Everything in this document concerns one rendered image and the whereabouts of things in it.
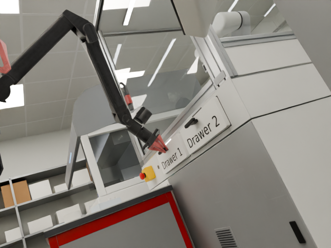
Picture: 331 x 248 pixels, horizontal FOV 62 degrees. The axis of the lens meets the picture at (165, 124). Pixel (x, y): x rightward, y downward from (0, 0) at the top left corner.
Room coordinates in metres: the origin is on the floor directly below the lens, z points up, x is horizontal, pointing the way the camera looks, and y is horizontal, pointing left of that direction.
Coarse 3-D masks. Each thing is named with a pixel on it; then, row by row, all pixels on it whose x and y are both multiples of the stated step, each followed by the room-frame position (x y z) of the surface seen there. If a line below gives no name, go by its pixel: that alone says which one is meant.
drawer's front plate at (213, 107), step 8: (208, 104) 0.90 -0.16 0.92; (216, 104) 0.87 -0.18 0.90; (200, 112) 0.95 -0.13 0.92; (208, 112) 0.92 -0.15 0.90; (216, 112) 0.88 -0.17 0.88; (224, 112) 0.87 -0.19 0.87; (200, 120) 0.97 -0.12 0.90; (208, 120) 0.93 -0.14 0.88; (224, 120) 0.87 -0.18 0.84; (184, 128) 1.08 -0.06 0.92; (192, 128) 1.03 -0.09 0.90; (200, 128) 0.99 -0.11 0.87; (208, 128) 0.95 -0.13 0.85; (216, 128) 0.91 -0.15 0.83; (224, 128) 0.88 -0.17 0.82; (184, 136) 1.10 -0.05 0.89; (192, 136) 1.05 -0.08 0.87; (208, 136) 0.97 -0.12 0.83; (200, 144) 1.03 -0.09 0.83; (192, 152) 1.10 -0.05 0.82
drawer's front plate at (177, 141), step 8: (176, 136) 1.16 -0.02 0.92; (168, 144) 1.24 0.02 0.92; (176, 144) 1.18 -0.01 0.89; (184, 144) 1.15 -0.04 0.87; (168, 152) 1.27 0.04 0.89; (176, 152) 1.21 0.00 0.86; (184, 152) 1.15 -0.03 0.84; (160, 160) 1.38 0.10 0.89; (168, 160) 1.30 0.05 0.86; (176, 160) 1.23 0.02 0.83; (168, 168) 1.33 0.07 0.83
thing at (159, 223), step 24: (168, 192) 1.36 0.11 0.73; (96, 216) 1.18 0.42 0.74; (120, 216) 1.24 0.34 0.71; (144, 216) 1.29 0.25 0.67; (168, 216) 1.34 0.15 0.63; (48, 240) 1.10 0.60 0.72; (72, 240) 1.14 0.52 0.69; (96, 240) 1.18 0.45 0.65; (120, 240) 1.23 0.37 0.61; (144, 240) 1.27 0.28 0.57; (168, 240) 1.32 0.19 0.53
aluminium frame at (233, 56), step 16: (96, 16) 1.51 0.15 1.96; (96, 32) 1.63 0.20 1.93; (208, 32) 0.80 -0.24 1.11; (288, 32) 0.97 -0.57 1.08; (208, 48) 0.82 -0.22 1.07; (224, 48) 0.82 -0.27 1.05; (240, 48) 0.85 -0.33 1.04; (256, 48) 0.88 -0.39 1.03; (272, 48) 0.91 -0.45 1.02; (288, 48) 0.95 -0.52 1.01; (208, 64) 0.85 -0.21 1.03; (224, 64) 0.80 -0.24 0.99; (240, 64) 0.83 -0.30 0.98; (256, 64) 0.86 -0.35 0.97; (272, 64) 0.89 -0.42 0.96; (288, 64) 0.93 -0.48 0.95; (224, 80) 0.82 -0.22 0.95; (208, 96) 0.91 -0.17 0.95; (192, 112) 1.02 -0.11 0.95; (176, 128) 1.16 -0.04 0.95; (144, 160) 1.60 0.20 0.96
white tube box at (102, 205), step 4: (112, 200) 1.34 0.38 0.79; (116, 200) 1.36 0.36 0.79; (120, 200) 1.37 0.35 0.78; (100, 204) 1.29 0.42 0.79; (104, 204) 1.31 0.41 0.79; (108, 204) 1.32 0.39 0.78; (112, 204) 1.34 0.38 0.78; (92, 208) 1.33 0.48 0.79; (96, 208) 1.31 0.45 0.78; (100, 208) 1.29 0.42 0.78; (104, 208) 1.30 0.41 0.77; (92, 212) 1.34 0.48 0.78
